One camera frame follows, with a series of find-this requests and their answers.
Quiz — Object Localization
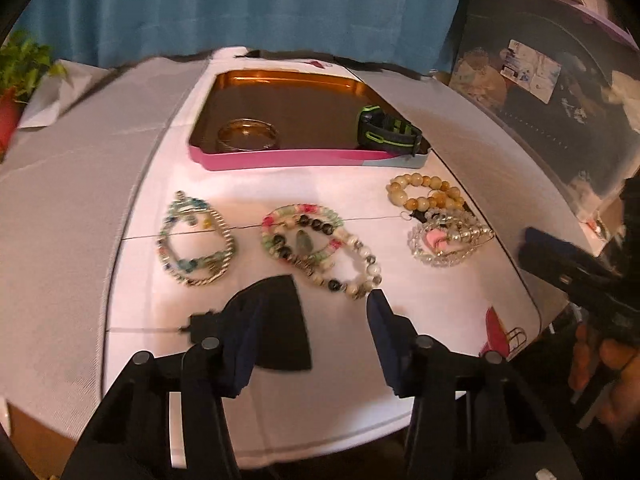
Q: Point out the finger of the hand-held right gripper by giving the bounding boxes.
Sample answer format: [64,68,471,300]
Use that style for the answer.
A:
[518,227,608,306]

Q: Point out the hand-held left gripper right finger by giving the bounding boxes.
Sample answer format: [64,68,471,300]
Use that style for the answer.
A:
[366,290,583,480]

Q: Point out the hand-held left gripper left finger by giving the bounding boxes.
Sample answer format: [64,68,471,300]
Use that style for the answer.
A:
[60,287,281,480]

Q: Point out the white and dark bead bracelet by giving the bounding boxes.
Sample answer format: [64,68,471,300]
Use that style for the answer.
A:
[272,214,385,302]

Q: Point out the silver chain bracelet turquoise beads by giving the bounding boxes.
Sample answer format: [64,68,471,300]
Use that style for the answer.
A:
[158,190,239,289]

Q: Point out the clear crystal bracelet pink charm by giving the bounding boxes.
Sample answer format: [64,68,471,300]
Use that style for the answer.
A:
[407,210,496,268]

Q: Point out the pastel pink green bead bracelet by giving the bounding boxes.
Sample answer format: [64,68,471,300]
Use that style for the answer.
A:
[261,203,346,273]

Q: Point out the yellow bead bracelet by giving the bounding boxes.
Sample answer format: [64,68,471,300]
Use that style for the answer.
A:
[386,172,463,212]

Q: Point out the pink tin tray gold inside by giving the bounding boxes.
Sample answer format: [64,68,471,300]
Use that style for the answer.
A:
[187,69,432,172]

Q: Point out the person's right hand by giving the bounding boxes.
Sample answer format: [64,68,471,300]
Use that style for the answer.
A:
[567,322,640,428]

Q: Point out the white printed cloth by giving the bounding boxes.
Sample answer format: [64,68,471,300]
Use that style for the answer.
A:
[102,46,545,472]

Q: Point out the clear storage box purple lid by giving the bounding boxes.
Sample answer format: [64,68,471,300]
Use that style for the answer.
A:
[447,0,640,223]

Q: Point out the black and green wristwatch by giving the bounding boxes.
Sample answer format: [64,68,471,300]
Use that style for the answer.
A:
[356,105,424,155]

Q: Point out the gold bangle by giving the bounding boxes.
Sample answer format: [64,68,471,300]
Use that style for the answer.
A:
[217,118,281,152]

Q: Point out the white paper packet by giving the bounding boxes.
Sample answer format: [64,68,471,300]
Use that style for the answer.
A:
[19,59,76,128]

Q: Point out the red plant pot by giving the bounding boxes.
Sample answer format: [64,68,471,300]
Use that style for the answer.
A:
[0,86,25,155]

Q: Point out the blue curtain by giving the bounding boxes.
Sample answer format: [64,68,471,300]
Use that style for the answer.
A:
[12,0,468,73]

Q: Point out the green plant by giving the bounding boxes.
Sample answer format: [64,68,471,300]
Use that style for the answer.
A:
[0,29,70,106]

